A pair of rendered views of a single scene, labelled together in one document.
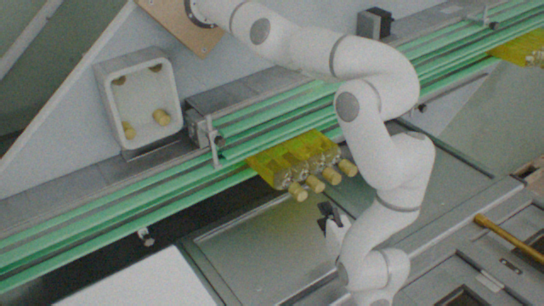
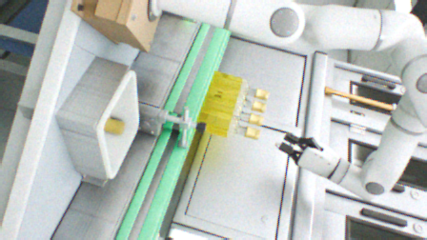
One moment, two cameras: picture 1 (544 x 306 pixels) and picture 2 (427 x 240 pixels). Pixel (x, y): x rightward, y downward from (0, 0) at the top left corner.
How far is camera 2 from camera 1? 0.91 m
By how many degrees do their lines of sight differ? 40
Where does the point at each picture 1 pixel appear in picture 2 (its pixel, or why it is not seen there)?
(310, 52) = (354, 35)
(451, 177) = (285, 66)
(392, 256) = not seen: hidden behind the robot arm
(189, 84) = not seen: hidden behind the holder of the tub
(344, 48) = (393, 26)
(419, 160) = not seen: outside the picture
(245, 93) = (166, 65)
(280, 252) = (253, 183)
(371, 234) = (405, 157)
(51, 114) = (30, 196)
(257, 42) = (285, 34)
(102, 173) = (91, 214)
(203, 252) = (201, 219)
